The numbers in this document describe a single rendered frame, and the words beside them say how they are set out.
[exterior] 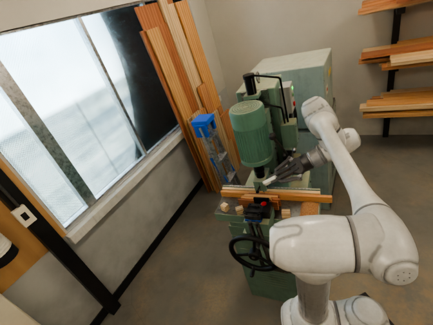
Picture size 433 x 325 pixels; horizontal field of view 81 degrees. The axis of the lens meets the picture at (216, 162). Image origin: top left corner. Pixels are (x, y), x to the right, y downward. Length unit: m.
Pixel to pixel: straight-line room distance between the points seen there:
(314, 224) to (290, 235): 0.06
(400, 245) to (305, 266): 0.20
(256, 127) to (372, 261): 0.78
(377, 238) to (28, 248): 1.96
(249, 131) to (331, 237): 0.73
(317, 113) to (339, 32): 2.44
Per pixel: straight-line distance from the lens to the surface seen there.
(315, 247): 0.65
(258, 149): 1.30
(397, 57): 3.04
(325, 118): 1.04
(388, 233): 0.69
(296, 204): 1.54
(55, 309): 2.41
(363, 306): 1.20
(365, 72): 3.55
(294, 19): 3.48
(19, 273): 2.16
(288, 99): 1.52
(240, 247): 1.78
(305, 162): 1.16
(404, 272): 0.67
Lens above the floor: 1.97
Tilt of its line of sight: 31 degrees down
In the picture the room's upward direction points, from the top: 18 degrees counter-clockwise
